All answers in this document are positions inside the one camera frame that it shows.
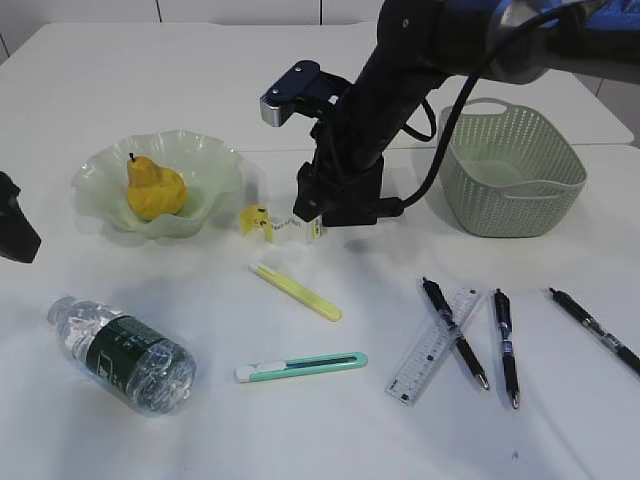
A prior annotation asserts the black square pen holder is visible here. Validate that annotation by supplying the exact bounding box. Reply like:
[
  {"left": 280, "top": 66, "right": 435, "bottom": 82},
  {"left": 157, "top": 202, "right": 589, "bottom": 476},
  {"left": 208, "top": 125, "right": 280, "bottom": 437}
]
[{"left": 321, "top": 157, "right": 384, "bottom": 227}]

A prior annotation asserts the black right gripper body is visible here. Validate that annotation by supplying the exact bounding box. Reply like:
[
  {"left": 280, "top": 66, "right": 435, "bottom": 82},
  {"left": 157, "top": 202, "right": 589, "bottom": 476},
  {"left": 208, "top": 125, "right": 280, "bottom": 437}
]
[{"left": 298, "top": 82, "right": 400, "bottom": 200}]

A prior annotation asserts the clear plastic water bottle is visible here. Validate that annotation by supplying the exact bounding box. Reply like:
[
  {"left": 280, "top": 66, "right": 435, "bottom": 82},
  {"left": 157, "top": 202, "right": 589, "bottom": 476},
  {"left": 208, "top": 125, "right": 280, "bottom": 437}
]
[{"left": 47, "top": 296, "right": 197, "bottom": 415}]

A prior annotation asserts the green woven plastic basket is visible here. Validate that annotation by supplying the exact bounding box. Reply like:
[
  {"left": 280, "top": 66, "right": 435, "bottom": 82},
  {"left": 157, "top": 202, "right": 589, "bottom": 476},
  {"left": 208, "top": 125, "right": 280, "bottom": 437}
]
[{"left": 439, "top": 97, "right": 587, "bottom": 238}]

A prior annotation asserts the black pen crossing ruler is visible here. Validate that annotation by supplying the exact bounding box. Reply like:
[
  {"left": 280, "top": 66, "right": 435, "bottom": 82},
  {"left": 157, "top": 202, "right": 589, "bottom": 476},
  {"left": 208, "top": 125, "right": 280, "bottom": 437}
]
[{"left": 422, "top": 277, "right": 490, "bottom": 390}]

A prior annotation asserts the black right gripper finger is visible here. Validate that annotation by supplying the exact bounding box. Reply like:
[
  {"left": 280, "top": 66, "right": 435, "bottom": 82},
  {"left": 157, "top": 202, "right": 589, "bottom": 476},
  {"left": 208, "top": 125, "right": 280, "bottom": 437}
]
[{"left": 293, "top": 184, "right": 325, "bottom": 220}]

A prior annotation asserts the yellow pear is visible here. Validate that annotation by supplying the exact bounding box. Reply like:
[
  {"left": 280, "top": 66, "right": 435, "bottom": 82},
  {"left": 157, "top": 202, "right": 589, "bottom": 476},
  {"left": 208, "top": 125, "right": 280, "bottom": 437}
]
[{"left": 126, "top": 152, "right": 189, "bottom": 221}]

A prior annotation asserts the black pen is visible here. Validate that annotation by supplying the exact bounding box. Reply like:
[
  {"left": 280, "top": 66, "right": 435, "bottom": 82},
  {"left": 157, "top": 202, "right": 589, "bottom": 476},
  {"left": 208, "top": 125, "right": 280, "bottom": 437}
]
[
  {"left": 548, "top": 287, "right": 639, "bottom": 375},
  {"left": 493, "top": 289, "right": 520, "bottom": 410}
]

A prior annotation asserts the clear plastic ruler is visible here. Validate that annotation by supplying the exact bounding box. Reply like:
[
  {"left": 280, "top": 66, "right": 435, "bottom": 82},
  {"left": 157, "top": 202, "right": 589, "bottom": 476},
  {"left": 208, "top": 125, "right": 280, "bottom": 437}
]
[{"left": 385, "top": 288, "right": 481, "bottom": 406}]

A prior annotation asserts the yellow utility knife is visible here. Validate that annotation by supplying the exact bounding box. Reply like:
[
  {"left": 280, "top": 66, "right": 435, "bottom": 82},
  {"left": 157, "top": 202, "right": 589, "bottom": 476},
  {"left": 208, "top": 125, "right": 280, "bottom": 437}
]
[{"left": 249, "top": 264, "right": 342, "bottom": 322}]

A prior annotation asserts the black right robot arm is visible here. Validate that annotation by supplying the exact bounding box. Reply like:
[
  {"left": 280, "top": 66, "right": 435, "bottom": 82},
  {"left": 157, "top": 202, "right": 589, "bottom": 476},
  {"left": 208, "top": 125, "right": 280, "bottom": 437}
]
[{"left": 262, "top": 1, "right": 639, "bottom": 226}]

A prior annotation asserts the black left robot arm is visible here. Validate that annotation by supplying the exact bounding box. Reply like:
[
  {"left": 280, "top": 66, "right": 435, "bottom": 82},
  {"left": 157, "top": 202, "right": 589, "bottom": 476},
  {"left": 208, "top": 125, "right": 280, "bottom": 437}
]
[{"left": 0, "top": 172, "right": 41, "bottom": 264}]

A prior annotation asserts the blue grey wrist camera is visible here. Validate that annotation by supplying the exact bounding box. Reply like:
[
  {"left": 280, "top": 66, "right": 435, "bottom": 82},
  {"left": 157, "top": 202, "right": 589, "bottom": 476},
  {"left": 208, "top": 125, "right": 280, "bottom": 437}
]
[{"left": 260, "top": 60, "right": 320, "bottom": 127}]

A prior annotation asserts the teal utility knife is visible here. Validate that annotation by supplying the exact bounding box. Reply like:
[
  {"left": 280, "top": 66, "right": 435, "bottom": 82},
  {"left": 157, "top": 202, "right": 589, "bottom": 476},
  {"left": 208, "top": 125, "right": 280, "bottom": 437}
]
[{"left": 234, "top": 352, "right": 368, "bottom": 383}]

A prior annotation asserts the black rightmost pen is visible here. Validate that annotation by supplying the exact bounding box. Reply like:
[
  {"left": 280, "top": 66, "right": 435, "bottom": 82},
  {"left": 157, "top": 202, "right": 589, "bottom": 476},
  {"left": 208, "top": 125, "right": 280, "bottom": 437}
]
[{"left": 548, "top": 287, "right": 639, "bottom": 375}]

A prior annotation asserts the black middle pen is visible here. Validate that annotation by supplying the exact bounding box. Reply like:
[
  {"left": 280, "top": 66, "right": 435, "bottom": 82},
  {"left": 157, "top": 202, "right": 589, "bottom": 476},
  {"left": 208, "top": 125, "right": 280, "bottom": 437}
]
[{"left": 493, "top": 289, "right": 520, "bottom": 410}]

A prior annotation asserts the green wavy glass plate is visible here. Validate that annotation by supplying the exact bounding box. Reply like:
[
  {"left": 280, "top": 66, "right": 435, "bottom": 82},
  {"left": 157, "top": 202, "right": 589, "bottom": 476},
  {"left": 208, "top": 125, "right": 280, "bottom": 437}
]
[{"left": 71, "top": 129, "right": 243, "bottom": 239}]

